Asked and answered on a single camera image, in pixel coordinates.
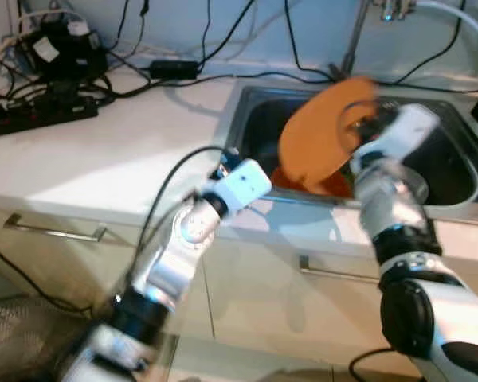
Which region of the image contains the white water hose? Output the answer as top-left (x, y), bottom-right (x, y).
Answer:
top-left (414, 0), bottom-right (478, 140)

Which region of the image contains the white ceramic bowl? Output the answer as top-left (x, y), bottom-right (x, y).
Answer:
top-left (394, 163), bottom-right (431, 204)

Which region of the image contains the white kitchen cabinet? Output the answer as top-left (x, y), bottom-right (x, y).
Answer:
top-left (0, 195), bottom-right (478, 375)

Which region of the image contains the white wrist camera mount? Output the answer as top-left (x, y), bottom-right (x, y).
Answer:
top-left (215, 158), bottom-right (273, 214)
top-left (358, 103), bottom-right (441, 160)

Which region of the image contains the orange plastic bowl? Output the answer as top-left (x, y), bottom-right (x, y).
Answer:
top-left (271, 76), bottom-right (383, 198)

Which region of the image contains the black floor cable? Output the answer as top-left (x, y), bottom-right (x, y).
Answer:
top-left (349, 346), bottom-right (399, 382)

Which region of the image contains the silver cabinet handle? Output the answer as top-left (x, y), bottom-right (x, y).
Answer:
top-left (4, 213), bottom-right (108, 242)
top-left (299, 255), bottom-right (379, 283)

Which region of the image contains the thick black cable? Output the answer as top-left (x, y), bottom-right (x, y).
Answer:
top-left (283, 0), bottom-right (337, 83)
top-left (198, 0), bottom-right (257, 66)

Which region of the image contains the tangled thin black cable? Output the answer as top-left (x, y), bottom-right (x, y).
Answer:
top-left (108, 0), bottom-right (148, 53)

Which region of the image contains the black power adapter brick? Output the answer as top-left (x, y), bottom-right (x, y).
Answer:
top-left (149, 60), bottom-right (200, 80)

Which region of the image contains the stainless steel sink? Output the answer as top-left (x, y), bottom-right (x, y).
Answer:
top-left (215, 80), bottom-right (478, 209)

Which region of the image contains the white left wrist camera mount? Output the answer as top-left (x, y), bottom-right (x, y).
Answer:
top-left (215, 158), bottom-right (273, 214)

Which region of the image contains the chrome faucet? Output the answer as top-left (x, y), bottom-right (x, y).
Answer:
top-left (335, 0), bottom-right (419, 80)

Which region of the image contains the black charger box white label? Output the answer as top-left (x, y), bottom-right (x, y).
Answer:
top-left (12, 22), bottom-right (108, 80)

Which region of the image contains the black power strip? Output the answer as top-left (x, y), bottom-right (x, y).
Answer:
top-left (0, 99), bottom-right (99, 140)

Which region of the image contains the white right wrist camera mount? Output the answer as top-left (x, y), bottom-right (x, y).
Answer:
top-left (358, 103), bottom-right (441, 160)

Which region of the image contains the black plug block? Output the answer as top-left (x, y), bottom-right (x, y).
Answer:
top-left (40, 80), bottom-right (92, 104)

